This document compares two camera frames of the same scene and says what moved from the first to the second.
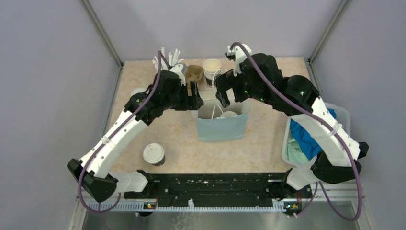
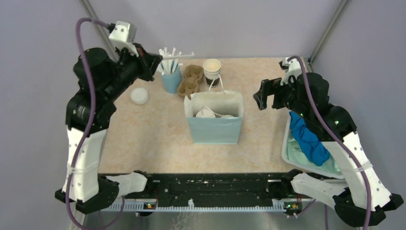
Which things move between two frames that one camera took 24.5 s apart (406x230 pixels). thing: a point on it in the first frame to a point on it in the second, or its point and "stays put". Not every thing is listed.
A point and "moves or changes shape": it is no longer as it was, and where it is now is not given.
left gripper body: [182, 101] to [130, 66]
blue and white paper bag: [217, 123] moves or changes shape
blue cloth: [310, 147] stays put
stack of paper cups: [211, 66] stays put
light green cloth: [294, 154] stays put
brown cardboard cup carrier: [193, 73] stays put
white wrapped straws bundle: [173, 59] stays put
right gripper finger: [222, 96] to [267, 88]
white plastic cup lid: [153, 153] to [206, 113]
